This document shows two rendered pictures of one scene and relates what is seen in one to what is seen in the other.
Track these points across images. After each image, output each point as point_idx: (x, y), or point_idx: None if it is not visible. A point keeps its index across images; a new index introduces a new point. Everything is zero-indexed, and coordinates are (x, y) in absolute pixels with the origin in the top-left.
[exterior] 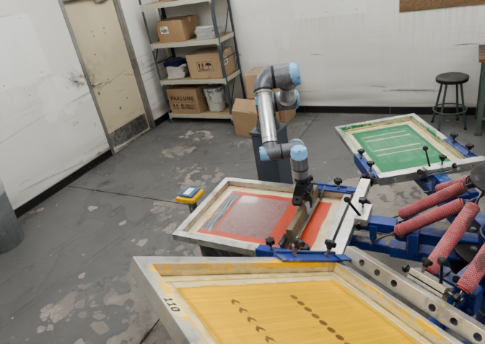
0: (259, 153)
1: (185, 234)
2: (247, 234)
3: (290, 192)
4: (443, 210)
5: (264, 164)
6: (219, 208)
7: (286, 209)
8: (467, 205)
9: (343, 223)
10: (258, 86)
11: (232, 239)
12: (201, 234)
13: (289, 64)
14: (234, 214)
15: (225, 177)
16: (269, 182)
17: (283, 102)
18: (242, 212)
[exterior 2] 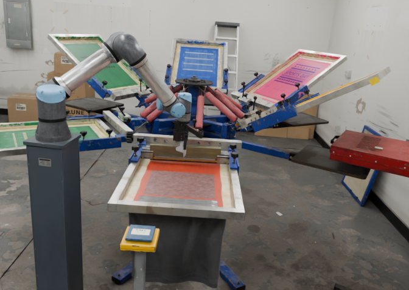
0: (67, 172)
1: (240, 203)
2: (212, 182)
3: (136, 171)
4: (203, 103)
5: (70, 185)
6: (174, 202)
7: (166, 171)
8: (209, 93)
9: (198, 139)
10: (143, 51)
11: (221, 188)
12: (224, 205)
13: (125, 33)
14: (183, 193)
15: (109, 202)
16: (123, 175)
17: (70, 92)
18: (178, 189)
